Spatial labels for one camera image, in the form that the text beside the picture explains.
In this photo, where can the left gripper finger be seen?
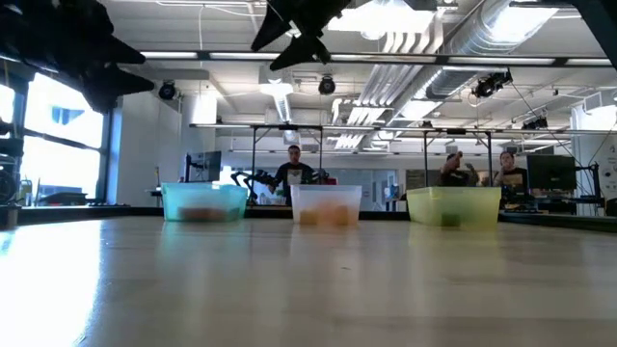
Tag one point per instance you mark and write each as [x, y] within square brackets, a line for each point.
[113, 87]
[113, 54]

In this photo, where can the black background equipment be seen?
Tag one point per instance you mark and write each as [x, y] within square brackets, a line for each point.
[9, 144]

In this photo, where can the black round camera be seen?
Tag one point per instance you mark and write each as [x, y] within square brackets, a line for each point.
[167, 90]
[327, 85]

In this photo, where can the black background robot arm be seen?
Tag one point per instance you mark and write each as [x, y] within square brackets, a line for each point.
[250, 180]

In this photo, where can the clear white plastic bin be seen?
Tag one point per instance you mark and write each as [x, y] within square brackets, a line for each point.
[325, 195]

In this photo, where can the yellow-green translucent plastic bin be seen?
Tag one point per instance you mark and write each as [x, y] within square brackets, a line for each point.
[453, 198]

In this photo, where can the person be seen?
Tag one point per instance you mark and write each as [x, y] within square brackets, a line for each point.
[455, 173]
[294, 173]
[511, 176]

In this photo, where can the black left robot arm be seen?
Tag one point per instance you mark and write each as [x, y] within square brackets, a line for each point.
[9, 24]

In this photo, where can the black flat background device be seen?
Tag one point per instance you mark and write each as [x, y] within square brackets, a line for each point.
[62, 197]

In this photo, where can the black overhead light bar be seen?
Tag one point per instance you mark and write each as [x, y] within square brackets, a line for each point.
[205, 56]

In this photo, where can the black hanging camera mount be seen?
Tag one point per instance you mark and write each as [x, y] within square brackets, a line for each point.
[535, 123]
[491, 84]

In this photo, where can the teal translucent plastic bin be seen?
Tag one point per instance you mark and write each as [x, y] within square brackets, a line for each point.
[205, 195]

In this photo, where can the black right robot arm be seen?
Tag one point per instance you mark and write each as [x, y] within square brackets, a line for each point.
[605, 24]

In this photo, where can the black computer monitor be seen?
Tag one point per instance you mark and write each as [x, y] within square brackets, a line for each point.
[551, 172]
[205, 166]

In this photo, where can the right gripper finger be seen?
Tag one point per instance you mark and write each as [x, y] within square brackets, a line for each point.
[303, 53]
[272, 29]

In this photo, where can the red toy brick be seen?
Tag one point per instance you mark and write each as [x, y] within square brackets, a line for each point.
[207, 215]

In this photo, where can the red background box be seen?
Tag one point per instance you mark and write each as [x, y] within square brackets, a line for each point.
[330, 181]

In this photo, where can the silver ventilation duct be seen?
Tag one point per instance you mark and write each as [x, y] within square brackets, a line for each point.
[455, 79]

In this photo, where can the black metal stand frame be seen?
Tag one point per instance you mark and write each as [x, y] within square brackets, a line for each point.
[254, 144]
[425, 159]

